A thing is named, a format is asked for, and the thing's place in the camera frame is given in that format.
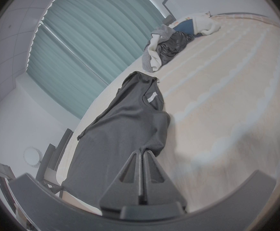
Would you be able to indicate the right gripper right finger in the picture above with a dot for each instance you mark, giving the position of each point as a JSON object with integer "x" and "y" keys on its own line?
{"x": 161, "y": 189}

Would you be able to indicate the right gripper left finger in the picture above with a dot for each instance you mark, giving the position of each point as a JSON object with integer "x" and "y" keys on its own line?
{"x": 125, "y": 189}

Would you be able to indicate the black T-shirt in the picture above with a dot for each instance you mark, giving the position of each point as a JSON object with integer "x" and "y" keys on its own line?
{"x": 120, "y": 129}

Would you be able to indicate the bed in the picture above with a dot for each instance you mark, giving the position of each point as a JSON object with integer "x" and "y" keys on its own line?
{"x": 214, "y": 105}

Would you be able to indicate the pile of clothes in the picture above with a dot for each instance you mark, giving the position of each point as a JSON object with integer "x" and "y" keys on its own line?
{"x": 173, "y": 44}

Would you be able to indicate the black chest of drawers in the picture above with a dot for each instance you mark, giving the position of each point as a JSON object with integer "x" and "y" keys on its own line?
{"x": 65, "y": 141}

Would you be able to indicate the blue-green curtain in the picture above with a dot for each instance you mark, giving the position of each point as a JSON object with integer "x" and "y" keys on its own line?
{"x": 62, "y": 76}
{"x": 106, "y": 32}

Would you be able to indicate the grey bedside table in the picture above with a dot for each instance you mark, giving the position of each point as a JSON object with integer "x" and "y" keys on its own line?
{"x": 168, "y": 20}

